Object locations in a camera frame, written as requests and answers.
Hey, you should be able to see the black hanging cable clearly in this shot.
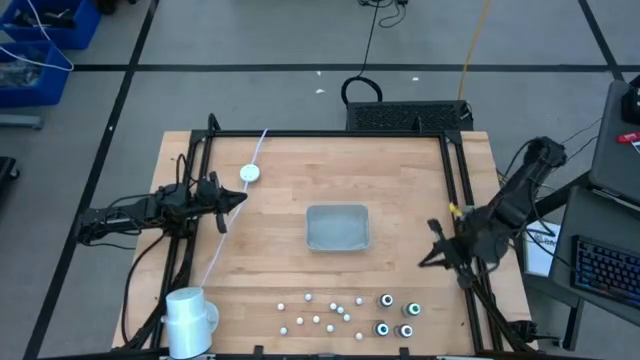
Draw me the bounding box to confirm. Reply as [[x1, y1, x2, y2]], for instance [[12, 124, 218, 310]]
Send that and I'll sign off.
[[340, 0, 409, 106]]

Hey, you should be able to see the white paper sheet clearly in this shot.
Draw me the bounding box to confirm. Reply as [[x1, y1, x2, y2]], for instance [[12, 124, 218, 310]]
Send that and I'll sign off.
[[522, 219, 562, 278]]

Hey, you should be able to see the blue storage bin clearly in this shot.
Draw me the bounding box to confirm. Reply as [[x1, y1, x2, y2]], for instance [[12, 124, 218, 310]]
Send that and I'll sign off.
[[0, 0, 102, 51], [0, 40, 75, 108]]

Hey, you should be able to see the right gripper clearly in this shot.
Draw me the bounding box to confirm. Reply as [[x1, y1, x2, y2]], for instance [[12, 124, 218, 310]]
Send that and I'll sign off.
[[418, 218, 495, 291]]

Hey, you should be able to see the black floor object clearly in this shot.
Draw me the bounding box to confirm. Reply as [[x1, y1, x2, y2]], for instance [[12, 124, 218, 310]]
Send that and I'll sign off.
[[0, 156, 21, 197]]

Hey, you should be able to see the white cord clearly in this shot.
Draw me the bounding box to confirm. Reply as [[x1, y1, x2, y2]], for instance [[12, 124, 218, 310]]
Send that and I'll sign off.
[[0, 0, 75, 73]]

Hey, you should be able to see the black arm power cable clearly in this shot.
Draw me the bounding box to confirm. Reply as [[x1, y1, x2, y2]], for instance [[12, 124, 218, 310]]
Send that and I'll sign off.
[[121, 232, 169, 347]]

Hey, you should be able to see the black desk device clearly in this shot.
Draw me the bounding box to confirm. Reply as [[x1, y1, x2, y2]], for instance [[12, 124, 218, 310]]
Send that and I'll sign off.
[[621, 74, 640, 126]]

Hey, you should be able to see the dark grey desk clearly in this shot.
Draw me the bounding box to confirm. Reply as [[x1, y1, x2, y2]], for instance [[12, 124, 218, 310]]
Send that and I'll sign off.
[[588, 79, 640, 206], [548, 185, 640, 327]]

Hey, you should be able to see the white round inline switch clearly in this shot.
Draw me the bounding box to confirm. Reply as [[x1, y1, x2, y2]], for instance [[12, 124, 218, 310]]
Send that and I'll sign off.
[[239, 163, 261, 184]]

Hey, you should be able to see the black perforated computer case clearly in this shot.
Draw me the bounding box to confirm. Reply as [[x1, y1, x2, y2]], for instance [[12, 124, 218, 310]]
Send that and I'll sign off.
[[344, 99, 475, 133]]

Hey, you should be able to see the white lamp cable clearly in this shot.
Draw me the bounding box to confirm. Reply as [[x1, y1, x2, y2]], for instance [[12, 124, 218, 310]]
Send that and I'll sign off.
[[199, 128, 270, 289]]

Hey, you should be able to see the yellow hanging cable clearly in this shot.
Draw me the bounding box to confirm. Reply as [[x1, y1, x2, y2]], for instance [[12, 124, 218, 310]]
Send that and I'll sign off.
[[457, 0, 494, 100]]

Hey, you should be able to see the black backlit keyboard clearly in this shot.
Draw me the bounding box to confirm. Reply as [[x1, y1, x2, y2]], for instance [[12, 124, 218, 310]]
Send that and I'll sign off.
[[571, 234, 640, 307]]

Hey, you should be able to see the white cylindrical lamp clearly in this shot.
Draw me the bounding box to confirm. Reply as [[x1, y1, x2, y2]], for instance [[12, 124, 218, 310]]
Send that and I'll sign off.
[[162, 286, 220, 360]]

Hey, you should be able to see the grey metal bar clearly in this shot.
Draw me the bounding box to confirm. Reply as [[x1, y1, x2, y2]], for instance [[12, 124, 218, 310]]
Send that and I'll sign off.
[[0, 114, 45, 132]]

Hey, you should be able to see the grey plastic bin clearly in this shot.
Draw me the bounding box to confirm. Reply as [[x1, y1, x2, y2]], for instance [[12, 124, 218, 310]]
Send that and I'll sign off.
[[305, 203, 372, 253]]

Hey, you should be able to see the black aluminium rig frame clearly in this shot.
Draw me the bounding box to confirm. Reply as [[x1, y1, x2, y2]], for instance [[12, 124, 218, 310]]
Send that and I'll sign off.
[[119, 112, 540, 360]]

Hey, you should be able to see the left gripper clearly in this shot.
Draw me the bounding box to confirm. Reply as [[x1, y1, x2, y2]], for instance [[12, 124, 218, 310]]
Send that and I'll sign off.
[[194, 171, 249, 236]]

